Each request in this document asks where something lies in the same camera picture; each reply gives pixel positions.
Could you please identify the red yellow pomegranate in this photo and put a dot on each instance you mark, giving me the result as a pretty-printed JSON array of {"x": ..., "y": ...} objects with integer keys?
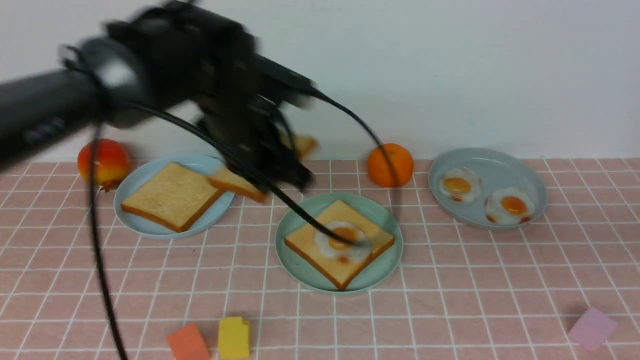
[{"x": 112, "y": 164}]

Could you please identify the orange cube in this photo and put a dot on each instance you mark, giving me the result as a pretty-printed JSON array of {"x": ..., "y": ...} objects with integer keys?
[{"x": 187, "y": 343}]

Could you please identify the pink cube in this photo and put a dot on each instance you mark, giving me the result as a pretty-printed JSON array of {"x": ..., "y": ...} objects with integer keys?
[{"x": 592, "y": 330}]

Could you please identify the pink checkered tablecloth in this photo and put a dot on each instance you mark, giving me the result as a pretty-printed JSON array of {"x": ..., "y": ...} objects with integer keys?
[{"x": 460, "y": 293}]

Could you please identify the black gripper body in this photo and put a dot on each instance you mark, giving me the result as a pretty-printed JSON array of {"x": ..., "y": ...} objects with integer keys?
[{"x": 243, "y": 106}]

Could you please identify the teal center plate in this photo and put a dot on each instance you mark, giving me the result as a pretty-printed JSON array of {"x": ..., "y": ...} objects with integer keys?
[{"x": 382, "y": 266}]

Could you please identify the fried egg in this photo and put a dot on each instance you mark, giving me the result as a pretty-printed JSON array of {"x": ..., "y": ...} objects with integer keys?
[
  {"x": 461, "y": 185},
  {"x": 509, "y": 206},
  {"x": 342, "y": 240}
]

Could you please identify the grey blue egg plate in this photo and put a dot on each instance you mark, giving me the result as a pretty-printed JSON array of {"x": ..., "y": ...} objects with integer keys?
[{"x": 497, "y": 170}]

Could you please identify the toast slice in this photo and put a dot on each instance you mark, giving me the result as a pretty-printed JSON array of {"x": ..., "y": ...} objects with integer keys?
[
  {"x": 340, "y": 263},
  {"x": 175, "y": 198},
  {"x": 225, "y": 180}
]

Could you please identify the yellow block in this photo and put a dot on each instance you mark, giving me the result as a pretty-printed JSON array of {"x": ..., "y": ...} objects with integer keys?
[{"x": 233, "y": 340}]

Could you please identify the orange fruit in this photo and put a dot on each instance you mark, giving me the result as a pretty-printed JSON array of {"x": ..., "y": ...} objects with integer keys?
[{"x": 390, "y": 165}]

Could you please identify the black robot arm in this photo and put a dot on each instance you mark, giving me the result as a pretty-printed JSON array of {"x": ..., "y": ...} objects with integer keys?
[{"x": 165, "y": 56}]

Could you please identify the light blue bread plate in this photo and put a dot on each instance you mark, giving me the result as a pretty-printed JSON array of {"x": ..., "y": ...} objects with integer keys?
[{"x": 200, "y": 163}]

